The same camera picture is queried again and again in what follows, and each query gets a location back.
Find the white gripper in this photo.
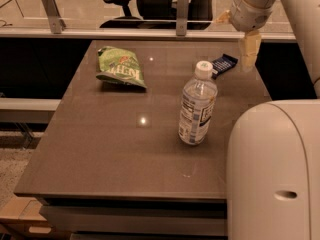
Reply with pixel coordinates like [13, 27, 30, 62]
[212, 0, 272, 72]

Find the dark blue rxbar wrapper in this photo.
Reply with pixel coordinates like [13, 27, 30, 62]
[212, 54, 238, 79]

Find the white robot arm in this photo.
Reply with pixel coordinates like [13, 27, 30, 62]
[226, 0, 320, 240]

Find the clear plastic water bottle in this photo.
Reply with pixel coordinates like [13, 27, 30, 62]
[178, 61, 218, 145]

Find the black office chair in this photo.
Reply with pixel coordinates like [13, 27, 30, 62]
[100, 0, 213, 30]

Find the green chip bag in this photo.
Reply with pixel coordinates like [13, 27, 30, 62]
[96, 46, 146, 88]

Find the cardboard box on floor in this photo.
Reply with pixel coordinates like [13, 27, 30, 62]
[0, 197, 71, 240]

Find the grey metal bracket middle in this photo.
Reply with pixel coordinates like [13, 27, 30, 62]
[176, 0, 189, 36]

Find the grey metal bracket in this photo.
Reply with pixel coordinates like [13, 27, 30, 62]
[41, 0, 66, 34]
[176, 0, 189, 36]

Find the grey metal bracket left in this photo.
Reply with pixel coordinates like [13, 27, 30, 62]
[41, 0, 66, 34]

